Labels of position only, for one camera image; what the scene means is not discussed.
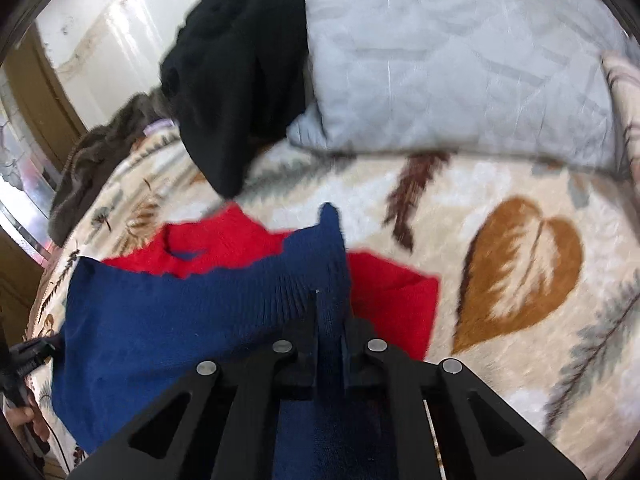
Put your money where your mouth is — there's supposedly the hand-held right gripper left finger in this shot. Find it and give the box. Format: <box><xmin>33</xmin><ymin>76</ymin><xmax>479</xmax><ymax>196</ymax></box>
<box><xmin>66</xmin><ymin>290</ymin><xmax>322</xmax><ymax>480</ymax></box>

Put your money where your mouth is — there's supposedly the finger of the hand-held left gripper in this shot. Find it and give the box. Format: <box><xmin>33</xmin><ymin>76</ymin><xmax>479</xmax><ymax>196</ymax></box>
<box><xmin>12</xmin><ymin>337</ymin><xmax>65</xmax><ymax>377</ymax></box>

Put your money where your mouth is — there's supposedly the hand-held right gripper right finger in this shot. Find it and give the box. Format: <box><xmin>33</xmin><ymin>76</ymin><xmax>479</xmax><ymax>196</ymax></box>
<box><xmin>344</xmin><ymin>317</ymin><xmax>587</xmax><ymax>480</ymax></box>

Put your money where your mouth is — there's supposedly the red and blue knit sweater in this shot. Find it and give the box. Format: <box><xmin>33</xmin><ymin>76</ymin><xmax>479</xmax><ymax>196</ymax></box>
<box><xmin>51</xmin><ymin>202</ymin><xmax>441</xmax><ymax>453</ymax></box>

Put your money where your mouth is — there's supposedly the person's left hand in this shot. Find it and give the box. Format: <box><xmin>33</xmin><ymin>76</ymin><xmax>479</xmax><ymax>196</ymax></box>
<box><xmin>5</xmin><ymin>392</ymin><xmax>40</xmax><ymax>442</ymax></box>

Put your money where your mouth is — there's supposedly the cream leaf print blanket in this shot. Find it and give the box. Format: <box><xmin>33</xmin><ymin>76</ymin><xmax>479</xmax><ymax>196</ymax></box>
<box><xmin>25</xmin><ymin>132</ymin><xmax>640</xmax><ymax>480</ymax></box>

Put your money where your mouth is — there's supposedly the dark brown fleece blanket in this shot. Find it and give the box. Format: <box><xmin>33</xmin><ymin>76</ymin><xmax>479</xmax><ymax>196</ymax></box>
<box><xmin>49</xmin><ymin>87</ymin><xmax>176</xmax><ymax>248</ymax></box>

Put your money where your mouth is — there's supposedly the lilac cloth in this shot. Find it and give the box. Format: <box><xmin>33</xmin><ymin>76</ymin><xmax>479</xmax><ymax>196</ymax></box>
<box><xmin>141</xmin><ymin>119</ymin><xmax>180</xmax><ymax>137</ymax></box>

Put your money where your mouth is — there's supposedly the black coat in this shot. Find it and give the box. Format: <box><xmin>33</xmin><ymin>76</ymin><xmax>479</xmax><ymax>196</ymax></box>
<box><xmin>159</xmin><ymin>0</ymin><xmax>321</xmax><ymax>199</ymax></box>

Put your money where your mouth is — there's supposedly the grey quilted pillow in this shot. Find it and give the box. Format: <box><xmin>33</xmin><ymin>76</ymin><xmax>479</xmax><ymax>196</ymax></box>
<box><xmin>286</xmin><ymin>0</ymin><xmax>632</xmax><ymax>181</ymax></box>

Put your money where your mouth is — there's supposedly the beige patterned pillow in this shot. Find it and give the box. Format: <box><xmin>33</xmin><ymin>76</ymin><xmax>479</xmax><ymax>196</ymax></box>
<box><xmin>601</xmin><ymin>51</ymin><xmax>640</xmax><ymax>183</ymax></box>

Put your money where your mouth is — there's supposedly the thin black cable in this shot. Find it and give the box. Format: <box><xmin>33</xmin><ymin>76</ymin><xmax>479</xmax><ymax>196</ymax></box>
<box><xmin>44</xmin><ymin>422</ymin><xmax>68</xmax><ymax>476</ymax></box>

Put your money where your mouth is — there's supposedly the wooden window frame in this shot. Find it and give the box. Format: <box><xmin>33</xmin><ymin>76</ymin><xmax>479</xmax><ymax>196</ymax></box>
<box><xmin>2</xmin><ymin>22</ymin><xmax>88</xmax><ymax>136</ymax></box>

